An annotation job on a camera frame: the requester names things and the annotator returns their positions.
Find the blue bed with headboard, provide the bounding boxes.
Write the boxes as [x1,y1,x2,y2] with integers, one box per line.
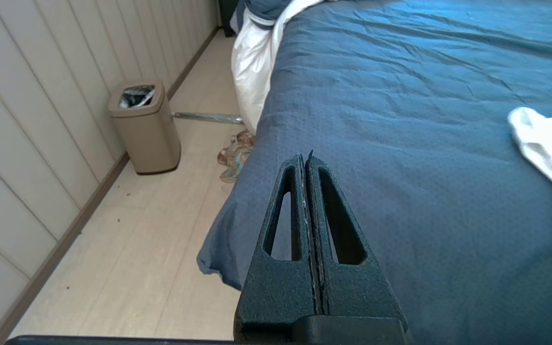
[197,0,552,345]

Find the brown trash bin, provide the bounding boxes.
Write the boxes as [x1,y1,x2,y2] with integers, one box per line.
[108,80,182,175]

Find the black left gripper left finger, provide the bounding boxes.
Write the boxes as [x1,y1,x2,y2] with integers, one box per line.
[234,153,319,343]

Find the dark blue crumpled duvet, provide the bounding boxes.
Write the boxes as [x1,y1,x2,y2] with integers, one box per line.
[230,0,334,136]

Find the thin grey floor object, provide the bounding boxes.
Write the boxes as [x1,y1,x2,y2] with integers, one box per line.
[172,111,244,125]

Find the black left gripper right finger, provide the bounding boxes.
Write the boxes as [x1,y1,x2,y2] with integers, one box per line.
[305,150,408,344]

